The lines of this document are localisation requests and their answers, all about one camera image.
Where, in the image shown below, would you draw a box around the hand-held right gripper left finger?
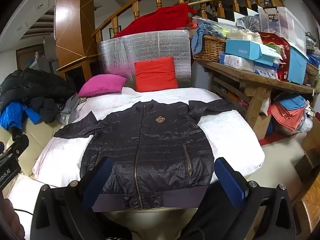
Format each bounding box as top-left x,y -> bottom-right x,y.
30,156 -> 114,240

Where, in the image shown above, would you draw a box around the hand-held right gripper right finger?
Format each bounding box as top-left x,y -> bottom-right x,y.
214,157 -> 298,240

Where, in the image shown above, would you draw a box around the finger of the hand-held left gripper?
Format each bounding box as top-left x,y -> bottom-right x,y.
0,134 -> 29,166

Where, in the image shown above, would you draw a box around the black quilted zip jacket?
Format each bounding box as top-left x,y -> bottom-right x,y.
54,99 -> 235,212

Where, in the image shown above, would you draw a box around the blue garment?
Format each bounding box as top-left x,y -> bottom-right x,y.
0,102 -> 42,130

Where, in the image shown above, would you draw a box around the white embossed blanket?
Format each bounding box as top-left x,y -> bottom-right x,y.
32,87 -> 265,188

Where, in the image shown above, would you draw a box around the black puffer coat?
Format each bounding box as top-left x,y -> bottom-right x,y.
0,67 -> 77,130

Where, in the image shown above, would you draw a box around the grey garment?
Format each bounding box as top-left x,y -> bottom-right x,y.
59,94 -> 88,125

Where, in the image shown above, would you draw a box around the stack of coral cloths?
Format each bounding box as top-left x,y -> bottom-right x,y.
271,102 -> 305,132

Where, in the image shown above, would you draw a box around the pink cushion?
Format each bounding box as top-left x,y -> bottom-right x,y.
77,74 -> 127,97

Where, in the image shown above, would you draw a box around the folded blue cloths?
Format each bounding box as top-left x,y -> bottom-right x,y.
277,95 -> 307,110

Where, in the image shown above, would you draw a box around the wooden table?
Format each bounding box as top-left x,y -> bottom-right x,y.
194,59 -> 320,140

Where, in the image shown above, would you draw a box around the small red cushion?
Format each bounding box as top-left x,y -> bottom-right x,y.
134,57 -> 178,92

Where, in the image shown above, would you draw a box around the white patterned tissue pack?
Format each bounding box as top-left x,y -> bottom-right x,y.
223,54 -> 255,72

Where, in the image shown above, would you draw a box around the silver foil mat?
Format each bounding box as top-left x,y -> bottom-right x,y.
97,29 -> 192,90

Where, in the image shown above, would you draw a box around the curved wooden column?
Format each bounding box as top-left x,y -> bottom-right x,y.
54,0 -> 98,80

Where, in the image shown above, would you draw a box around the red printed bag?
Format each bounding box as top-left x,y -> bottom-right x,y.
260,32 -> 290,82

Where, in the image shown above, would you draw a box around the light blue shoe box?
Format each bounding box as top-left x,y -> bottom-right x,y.
225,39 -> 283,68

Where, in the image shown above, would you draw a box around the wicker basket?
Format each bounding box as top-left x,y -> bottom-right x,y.
191,35 -> 227,63

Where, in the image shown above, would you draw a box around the blue plastic bin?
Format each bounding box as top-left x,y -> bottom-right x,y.
287,42 -> 309,85

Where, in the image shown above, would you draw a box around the blue cloth in basket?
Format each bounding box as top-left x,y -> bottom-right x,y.
192,22 -> 225,54

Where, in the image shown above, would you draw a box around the clear plastic storage box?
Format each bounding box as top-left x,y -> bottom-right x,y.
258,6 -> 307,49

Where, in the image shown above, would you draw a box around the large dark red cushion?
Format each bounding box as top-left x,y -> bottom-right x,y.
112,3 -> 198,38

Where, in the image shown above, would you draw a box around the wooden stair railing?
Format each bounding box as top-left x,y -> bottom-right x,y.
91,0 -> 285,43

